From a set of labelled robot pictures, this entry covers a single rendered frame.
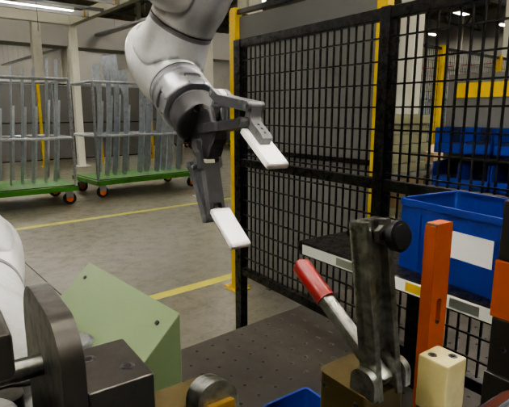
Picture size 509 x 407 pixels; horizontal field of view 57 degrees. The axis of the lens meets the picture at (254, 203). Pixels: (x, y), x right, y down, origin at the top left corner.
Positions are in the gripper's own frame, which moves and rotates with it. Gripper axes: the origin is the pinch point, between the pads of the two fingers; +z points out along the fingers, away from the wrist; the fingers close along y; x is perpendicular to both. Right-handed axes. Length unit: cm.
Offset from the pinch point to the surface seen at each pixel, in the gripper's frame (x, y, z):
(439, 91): 420, -119, -244
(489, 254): 36.8, -2.4, 13.9
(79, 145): 258, -694, -901
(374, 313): 0.4, 5.0, 20.3
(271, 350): 36, -66, -8
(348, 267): 33.7, -24.5, -2.7
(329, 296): 1.7, -0.2, 14.7
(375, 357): 0.2, 1.9, 23.1
